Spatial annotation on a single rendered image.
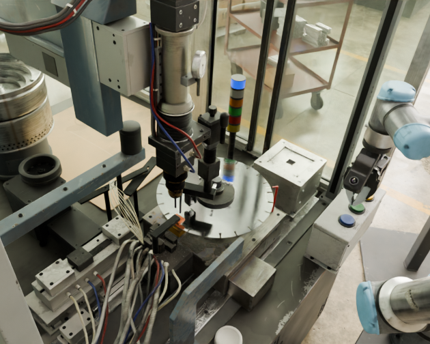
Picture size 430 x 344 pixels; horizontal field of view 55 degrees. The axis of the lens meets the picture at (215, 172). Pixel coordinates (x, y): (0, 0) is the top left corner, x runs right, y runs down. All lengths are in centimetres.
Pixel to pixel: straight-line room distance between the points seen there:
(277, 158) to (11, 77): 94
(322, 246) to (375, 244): 125
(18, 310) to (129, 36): 48
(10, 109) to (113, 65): 66
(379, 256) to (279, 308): 131
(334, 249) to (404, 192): 174
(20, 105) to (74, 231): 43
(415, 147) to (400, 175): 214
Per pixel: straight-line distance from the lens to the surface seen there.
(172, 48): 78
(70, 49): 92
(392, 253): 250
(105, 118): 91
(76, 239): 126
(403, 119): 97
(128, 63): 79
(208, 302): 118
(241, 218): 112
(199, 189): 108
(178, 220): 107
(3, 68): 163
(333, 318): 215
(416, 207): 288
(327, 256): 129
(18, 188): 130
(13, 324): 50
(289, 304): 123
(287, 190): 137
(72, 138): 176
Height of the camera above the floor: 176
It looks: 40 degrees down
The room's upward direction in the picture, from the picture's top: 4 degrees clockwise
